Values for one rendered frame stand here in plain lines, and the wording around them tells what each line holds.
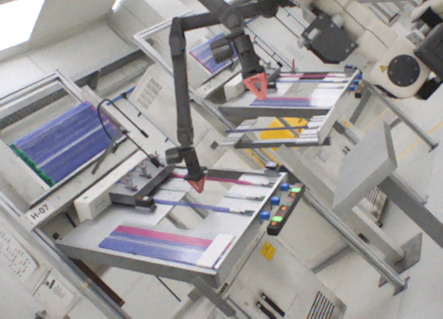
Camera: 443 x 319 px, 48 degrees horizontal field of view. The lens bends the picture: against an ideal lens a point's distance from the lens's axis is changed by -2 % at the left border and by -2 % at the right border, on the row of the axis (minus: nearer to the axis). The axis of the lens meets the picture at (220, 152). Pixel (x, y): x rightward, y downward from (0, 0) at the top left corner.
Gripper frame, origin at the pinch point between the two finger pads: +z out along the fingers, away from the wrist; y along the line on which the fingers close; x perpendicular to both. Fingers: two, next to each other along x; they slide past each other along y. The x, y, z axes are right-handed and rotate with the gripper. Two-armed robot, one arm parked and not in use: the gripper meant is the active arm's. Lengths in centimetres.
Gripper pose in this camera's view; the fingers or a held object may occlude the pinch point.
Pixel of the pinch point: (200, 190)
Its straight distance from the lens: 216.0
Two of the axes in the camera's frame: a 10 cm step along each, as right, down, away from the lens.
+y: -4.3, 4.4, -7.9
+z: 2.4, 9.0, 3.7
